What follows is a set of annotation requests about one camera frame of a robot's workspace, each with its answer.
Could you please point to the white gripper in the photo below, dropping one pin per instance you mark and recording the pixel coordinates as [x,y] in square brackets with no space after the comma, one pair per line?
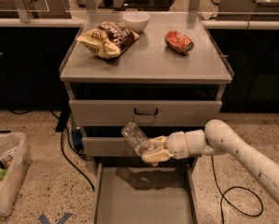
[175,145]

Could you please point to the clear plastic water bottle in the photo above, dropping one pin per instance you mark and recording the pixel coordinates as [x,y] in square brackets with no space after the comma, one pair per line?
[136,139]

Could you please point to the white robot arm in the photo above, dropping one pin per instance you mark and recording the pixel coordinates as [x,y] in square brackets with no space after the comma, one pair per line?
[216,138]

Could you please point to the grey bottom drawer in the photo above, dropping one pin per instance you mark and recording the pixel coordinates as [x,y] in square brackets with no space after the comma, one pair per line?
[144,195]

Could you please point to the grey drawer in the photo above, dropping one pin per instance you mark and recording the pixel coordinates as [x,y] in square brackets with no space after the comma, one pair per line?
[144,113]
[144,195]
[118,147]

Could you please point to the grey middle drawer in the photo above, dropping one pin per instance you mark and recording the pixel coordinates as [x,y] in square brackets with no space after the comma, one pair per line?
[118,147]

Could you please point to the grey metal drawer cabinet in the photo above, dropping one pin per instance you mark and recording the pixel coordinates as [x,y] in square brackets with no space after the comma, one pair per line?
[149,70]

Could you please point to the grey top drawer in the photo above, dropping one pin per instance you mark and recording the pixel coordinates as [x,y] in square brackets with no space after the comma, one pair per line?
[144,113]

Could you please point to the blue power box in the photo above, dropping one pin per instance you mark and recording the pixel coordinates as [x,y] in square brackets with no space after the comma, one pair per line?
[77,139]

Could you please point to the crushed red soda can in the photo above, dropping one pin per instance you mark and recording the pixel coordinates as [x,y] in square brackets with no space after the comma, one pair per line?
[178,42]

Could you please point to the yellow brown chip bag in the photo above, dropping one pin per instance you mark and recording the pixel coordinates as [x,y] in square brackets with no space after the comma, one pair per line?
[108,40]

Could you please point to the white bowl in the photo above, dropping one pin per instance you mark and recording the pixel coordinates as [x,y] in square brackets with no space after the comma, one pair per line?
[136,20]

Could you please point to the clear plastic trash bin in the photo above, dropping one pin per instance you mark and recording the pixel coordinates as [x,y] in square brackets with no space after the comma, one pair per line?
[15,154]

